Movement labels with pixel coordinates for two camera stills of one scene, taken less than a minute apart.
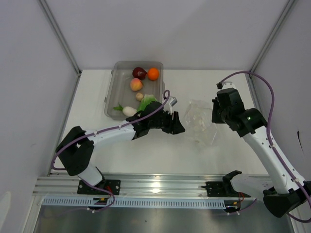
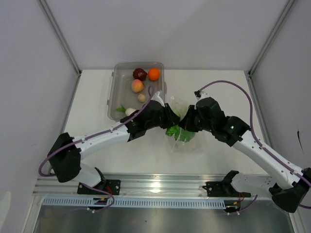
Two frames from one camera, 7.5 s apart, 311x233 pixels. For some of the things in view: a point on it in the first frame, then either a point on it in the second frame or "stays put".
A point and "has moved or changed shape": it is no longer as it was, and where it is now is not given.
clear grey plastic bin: (118, 91) stays put
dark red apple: (139, 73) stays put
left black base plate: (113, 186) stays put
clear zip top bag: (198, 118) has moved or changed shape
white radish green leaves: (128, 111) has moved or changed shape
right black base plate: (221, 189) stays put
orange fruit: (153, 74) stays put
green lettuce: (147, 99) to (180, 133)
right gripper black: (215, 119) to (186, 123)
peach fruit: (136, 84) stays put
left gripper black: (174, 126) stays put
